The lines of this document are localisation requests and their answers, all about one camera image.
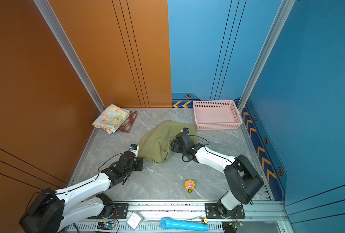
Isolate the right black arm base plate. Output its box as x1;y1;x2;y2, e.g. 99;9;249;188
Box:
205;203;246;219

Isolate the left green circuit board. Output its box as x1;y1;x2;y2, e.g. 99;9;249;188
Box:
96;221;116;231

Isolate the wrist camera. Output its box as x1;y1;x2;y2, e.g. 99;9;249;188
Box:
182;128;190;134
128;144;140;157

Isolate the red plaid skirt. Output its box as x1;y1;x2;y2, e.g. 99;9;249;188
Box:
117;111;137;133

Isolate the green circuit board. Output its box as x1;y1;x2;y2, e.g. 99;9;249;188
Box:
229;220;243;228
96;221;116;231

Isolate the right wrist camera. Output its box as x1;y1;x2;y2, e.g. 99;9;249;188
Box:
182;128;190;134

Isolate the pink perforated plastic basket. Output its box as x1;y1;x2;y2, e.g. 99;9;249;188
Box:
193;100;243;130

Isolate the olive green skirt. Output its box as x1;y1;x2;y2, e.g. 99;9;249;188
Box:
138;120;197;163

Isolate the white square card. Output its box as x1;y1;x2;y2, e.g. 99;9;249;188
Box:
127;212;143;230

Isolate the yellow sunflower toy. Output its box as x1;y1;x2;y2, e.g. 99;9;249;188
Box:
184;180;195;193

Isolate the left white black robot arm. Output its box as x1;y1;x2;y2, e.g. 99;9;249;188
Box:
19;151;143;233

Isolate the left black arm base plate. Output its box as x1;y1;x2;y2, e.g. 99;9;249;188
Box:
88;203;129;219

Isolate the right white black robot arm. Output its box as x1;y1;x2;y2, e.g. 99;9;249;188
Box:
170;128;264;218

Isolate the cyan toy microphone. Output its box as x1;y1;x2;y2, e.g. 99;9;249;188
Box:
160;218;209;232

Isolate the right green circuit board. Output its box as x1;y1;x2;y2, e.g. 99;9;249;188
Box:
229;220;243;228

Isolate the floral pastel skirt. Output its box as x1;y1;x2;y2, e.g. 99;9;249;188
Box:
92;104;130;134

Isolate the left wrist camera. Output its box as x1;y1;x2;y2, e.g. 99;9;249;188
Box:
128;144;140;157

